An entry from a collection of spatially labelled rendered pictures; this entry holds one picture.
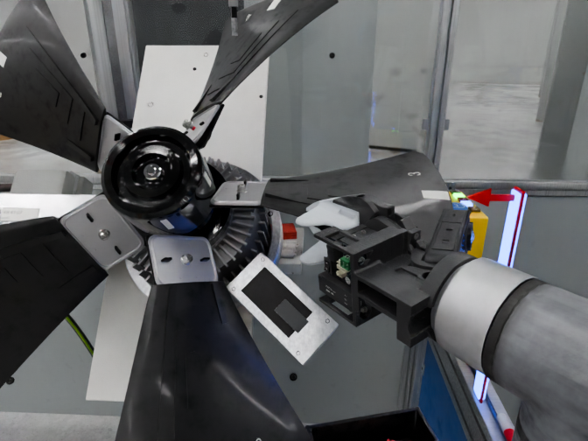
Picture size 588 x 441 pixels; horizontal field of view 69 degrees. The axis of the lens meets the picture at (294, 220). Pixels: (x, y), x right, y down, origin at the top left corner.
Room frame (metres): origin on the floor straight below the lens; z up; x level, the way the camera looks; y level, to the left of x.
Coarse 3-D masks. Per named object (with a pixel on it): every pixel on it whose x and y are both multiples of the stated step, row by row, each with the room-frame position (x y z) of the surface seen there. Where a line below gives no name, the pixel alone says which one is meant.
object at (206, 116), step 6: (210, 108) 0.59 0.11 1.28; (216, 108) 0.57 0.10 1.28; (204, 114) 0.60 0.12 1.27; (210, 114) 0.57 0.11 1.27; (192, 120) 0.63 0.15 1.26; (198, 120) 0.61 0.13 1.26; (204, 120) 0.58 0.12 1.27; (210, 120) 0.56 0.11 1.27; (198, 126) 0.58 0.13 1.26; (204, 126) 0.55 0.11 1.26; (192, 132) 0.58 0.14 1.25; (198, 132) 0.56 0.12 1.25; (192, 138) 0.56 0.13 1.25; (198, 138) 0.54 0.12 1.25
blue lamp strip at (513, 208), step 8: (512, 192) 0.52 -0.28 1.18; (512, 208) 0.51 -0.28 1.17; (512, 216) 0.51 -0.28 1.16; (512, 224) 0.50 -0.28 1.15; (504, 232) 0.52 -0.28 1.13; (512, 232) 0.50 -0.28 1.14; (504, 240) 0.52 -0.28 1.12; (504, 248) 0.51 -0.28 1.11; (504, 256) 0.51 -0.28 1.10; (504, 264) 0.50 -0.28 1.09; (480, 376) 0.51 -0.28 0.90; (480, 384) 0.50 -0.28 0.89; (480, 392) 0.50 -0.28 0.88
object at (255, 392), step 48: (192, 288) 0.45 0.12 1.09; (144, 336) 0.38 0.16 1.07; (192, 336) 0.40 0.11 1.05; (240, 336) 0.44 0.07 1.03; (144, 384) 0.35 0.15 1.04; (192, 384) 0.36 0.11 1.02; (240, 384) 0.39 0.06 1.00; (144, 432) 0.32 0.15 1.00; (192, 432) 0.33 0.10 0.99; (240, 432) 0.35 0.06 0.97; (288, 432) 0.37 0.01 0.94
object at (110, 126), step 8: (104, 120) 0.57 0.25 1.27; (112, 120) 0.57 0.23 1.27; (104, 128) 0.58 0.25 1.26; (112, 128) 0.57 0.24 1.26; (120, 128) 0.56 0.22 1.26; (104, 136) 0.58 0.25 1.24; (112, 136) 0.57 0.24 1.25; (120, 136) 0.56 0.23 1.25; (104, 144) 0.58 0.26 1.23; (112, 144) 0.57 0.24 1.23; (104, 152) 0.58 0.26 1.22; (104, 160) 0.59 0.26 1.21
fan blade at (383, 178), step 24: (360, 168) 0.58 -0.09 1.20; (384, 168) 0.57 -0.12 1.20; (408, 168) 0.57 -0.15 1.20; (432, 168) 0.56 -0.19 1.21; (264, 192) 0.51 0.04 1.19; (288, 192) 0.50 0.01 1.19; (312, 192) 0.50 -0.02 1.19; (336, 192) 0.50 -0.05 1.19; (360, 192) 0.50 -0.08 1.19; (384, 192) 0.50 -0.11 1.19; (408, 192) 0.51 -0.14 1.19; (408, 216) 0.46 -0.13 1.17; (432, 216) 0.47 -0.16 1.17
